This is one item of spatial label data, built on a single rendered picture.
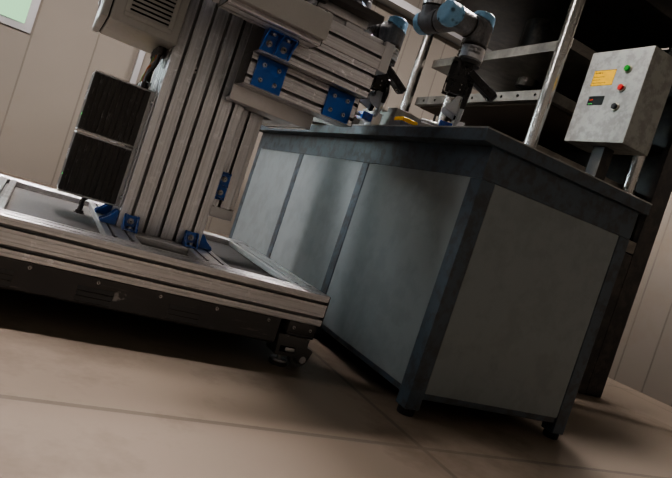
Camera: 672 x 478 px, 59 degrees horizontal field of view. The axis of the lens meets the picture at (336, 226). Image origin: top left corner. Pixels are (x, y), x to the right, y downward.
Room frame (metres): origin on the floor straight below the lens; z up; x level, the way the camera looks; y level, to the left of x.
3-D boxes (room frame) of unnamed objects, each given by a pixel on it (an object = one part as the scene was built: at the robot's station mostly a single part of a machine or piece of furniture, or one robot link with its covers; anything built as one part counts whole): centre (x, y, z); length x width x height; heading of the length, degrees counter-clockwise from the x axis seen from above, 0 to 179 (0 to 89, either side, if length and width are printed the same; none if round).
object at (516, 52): (3.31, -0.81, 1.51); 1.10 x 0.70 x 0.05; 27
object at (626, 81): (2.48, -0.96, 0.73); 0.30 x 0.22 x 1.47; 27
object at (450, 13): (1.83, -0.14, 1.14); 0.11 x 0.11 x 0.08; 33
